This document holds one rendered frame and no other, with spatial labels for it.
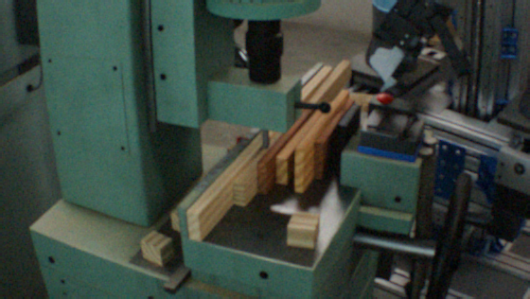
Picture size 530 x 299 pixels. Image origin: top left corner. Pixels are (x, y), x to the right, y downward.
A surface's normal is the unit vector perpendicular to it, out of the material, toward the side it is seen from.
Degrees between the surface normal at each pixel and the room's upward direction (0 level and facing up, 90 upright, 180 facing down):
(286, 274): 90
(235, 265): 90
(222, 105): 90
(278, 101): 90
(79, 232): 0
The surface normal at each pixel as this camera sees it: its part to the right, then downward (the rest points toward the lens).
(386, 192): -0.40, 0.44
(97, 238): -0.01, -0.88
